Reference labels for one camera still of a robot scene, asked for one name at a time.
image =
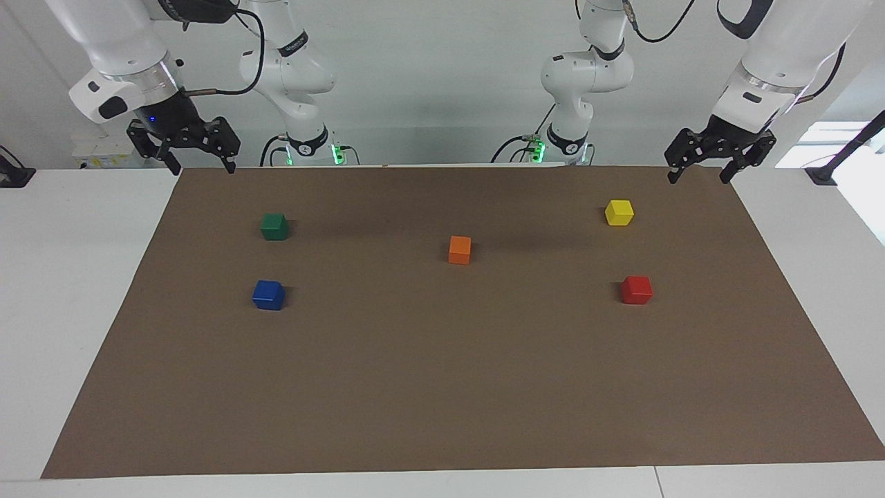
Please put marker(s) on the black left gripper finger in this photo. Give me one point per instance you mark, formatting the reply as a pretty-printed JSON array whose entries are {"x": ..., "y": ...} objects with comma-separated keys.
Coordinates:
[
  {"x": 753, "y": 152},
  {"x": 688, "y": 146}
]

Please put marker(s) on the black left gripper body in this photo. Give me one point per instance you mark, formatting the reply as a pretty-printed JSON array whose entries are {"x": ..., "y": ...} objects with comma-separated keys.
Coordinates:
[{"x": 731, "y": 133}]

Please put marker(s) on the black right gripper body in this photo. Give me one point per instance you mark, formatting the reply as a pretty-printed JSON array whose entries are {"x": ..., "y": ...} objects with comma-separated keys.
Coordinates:
[{"x": 173, "y": 116}]

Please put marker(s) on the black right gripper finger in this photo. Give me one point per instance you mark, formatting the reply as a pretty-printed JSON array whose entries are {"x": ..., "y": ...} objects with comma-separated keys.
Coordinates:
[
  {"x": 148, "y": 142},
  {"x": 225, "y": 138}
]

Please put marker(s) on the red cube block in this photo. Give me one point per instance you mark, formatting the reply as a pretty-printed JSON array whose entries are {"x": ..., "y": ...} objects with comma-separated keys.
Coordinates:
[{"x": 636, "y": 290}]

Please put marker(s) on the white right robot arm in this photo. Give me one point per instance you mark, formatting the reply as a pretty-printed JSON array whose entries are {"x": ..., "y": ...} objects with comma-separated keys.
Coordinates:
[{"x": 117, "y": 34}]

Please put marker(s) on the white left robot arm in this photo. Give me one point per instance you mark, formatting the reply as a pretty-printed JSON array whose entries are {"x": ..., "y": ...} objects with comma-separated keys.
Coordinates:
[{"x": 795, "y": 34}]

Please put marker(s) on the yellow cube block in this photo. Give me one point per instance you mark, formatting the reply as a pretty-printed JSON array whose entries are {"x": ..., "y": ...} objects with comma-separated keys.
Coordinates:
[{"x": 619, "y": 213}]

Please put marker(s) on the green cube block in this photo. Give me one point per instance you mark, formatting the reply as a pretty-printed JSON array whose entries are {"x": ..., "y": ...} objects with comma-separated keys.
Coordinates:
[{"x": 274, "y": 227}]

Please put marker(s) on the blue cube block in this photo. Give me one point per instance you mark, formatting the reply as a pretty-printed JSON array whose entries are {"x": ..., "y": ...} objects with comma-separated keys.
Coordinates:
[{"x": 268, "y": 295}]

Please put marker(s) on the orange cube block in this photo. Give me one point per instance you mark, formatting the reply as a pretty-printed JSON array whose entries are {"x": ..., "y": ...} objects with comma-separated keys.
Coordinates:
[{"x": 460, "y": 250}]

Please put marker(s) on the black table clamp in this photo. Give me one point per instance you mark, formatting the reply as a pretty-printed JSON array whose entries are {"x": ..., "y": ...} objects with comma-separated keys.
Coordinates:
[{"x": 14, "y": 176}]

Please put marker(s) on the brown table mat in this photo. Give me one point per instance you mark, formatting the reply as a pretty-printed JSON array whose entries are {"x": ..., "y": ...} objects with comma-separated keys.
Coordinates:
[{"x": 442, "y": 373}]

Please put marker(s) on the white wall box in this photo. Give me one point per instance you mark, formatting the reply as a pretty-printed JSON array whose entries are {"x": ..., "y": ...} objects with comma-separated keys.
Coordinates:
[{"x": 104, "y": 152}]

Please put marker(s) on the black camera stand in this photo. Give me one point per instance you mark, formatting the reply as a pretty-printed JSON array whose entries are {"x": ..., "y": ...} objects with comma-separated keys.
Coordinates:
[{"x": 847, "y": 149}]

